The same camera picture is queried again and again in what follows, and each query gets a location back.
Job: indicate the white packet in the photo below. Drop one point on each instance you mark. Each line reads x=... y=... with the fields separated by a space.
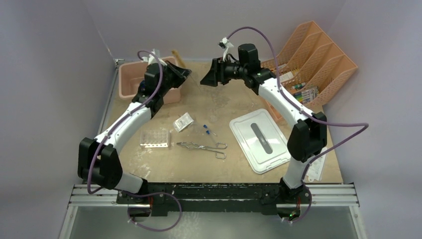
x=182 y=122

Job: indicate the orange mesh file organizer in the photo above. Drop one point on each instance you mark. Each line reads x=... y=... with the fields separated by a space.
x=311 y=59

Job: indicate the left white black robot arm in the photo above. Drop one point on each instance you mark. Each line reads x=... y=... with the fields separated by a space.
x=98 y=158

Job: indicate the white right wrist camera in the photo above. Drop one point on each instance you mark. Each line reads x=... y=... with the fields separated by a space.
x=226 y=45

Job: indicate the pink plastic bin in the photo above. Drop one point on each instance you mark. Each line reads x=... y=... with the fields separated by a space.
x=132 y=74

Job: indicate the aluminium rail frame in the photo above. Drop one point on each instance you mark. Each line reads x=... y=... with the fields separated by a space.
x=267 y=199

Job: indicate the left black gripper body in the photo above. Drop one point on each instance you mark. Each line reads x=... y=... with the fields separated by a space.
x=173 y=79

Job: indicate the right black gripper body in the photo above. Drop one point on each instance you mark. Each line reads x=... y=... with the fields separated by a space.
x=231 y=71

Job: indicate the metal crucible tongs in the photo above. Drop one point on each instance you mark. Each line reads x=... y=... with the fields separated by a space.
x=217 y=149

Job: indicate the clear well plate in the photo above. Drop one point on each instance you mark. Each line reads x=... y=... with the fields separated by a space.
x=156 y=138

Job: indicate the set of coloured markers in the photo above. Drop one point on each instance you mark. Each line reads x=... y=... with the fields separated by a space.
x=306 y=96

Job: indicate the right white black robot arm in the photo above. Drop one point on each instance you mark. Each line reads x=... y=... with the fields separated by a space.
x=309 y=132

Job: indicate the white plastic bin lid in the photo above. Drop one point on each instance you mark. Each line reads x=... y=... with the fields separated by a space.
x=261 y=140

